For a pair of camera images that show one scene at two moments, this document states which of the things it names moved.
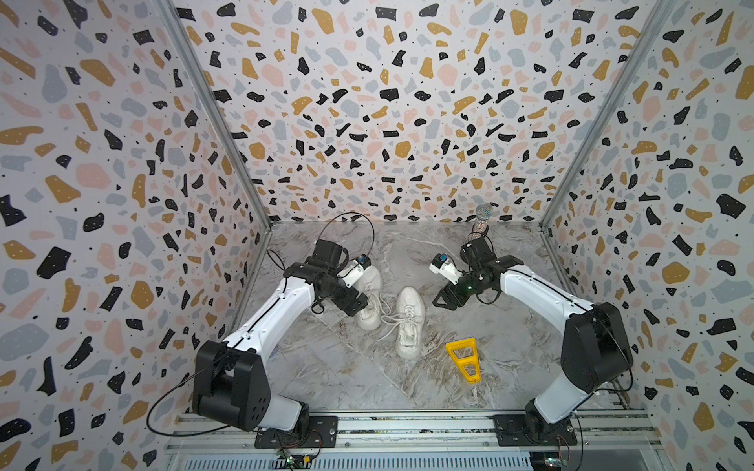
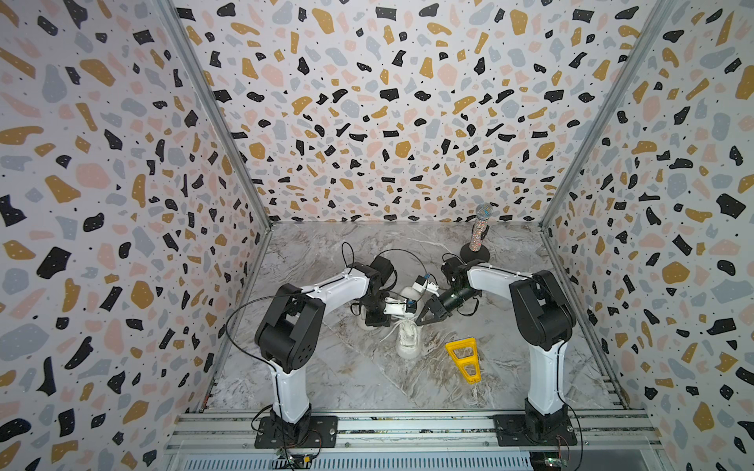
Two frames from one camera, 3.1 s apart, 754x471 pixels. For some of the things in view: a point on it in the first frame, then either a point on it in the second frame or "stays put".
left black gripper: x=346 y=301 → x=383 y=319
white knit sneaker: x=410 y=314 stays put
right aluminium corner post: x=663 y=15 stays put
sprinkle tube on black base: x=483 y=212 stays put
